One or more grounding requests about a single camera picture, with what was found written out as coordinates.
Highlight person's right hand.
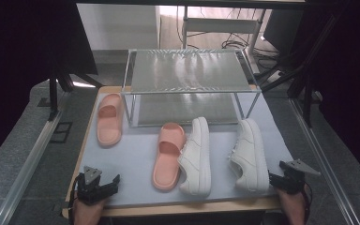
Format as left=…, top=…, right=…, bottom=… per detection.
left=276, top=187, right=308, bottom=217

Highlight black metal stand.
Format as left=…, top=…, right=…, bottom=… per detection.
left=47, top=55, right=105, bottom=122
left=256, top=12, right=341, bottom=128

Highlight pale grey mat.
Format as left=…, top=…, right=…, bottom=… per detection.
left=74, top=91, right=294, bottom=209

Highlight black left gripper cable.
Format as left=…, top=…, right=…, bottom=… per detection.
left=67, top=172, right=83, bottom=225

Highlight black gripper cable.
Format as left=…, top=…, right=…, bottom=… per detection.
left=67, top=172, right=83, bottom=225
left=303, top=183, right=313, bottom=223

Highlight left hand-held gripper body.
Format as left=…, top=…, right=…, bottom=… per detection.
left=76, top=165, right=115, bottom=206

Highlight black floor bracket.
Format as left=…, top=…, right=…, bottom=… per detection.
left=49, top=121, right=74, bottom=144

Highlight white metal stand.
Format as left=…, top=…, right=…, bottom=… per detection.
left=181, top=5, right=267, bottom=75

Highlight person's left hand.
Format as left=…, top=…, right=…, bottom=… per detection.
left=73, top=197, right=107, bottom=225

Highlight white sneaker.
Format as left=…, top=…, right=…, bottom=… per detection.
left=227, top=117, right=271, bottom=193
left=176, top=116, right=213, bottom=198

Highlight black curtain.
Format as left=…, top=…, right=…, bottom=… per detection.
left=0, top=0, right=99, bottom=172

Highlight aluminium rail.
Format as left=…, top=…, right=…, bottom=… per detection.
left=288, top=97, right=360, bottom=225
left=0, top=93, right=71, bottom=225

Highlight dark monitor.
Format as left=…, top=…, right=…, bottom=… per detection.
left=262, top=8, right=306, bottom=58

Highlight metal frame shoe rack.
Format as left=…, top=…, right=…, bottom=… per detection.
left=120, top=47, right=262, bottom=128

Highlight bundle of black floor cables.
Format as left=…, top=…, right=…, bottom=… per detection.
left=219, top=8, right=283, bottom=65

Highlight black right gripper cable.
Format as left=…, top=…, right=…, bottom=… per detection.
left=303, top=183, right=313, bottom=223

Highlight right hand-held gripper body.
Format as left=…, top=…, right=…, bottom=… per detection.
left=277, top=158, right=322, bottom=195

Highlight pink slipper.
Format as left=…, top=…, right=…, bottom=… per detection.
left=151, top=122, right=188, bottom=192
left=96, top=92, right=125, bottom=148

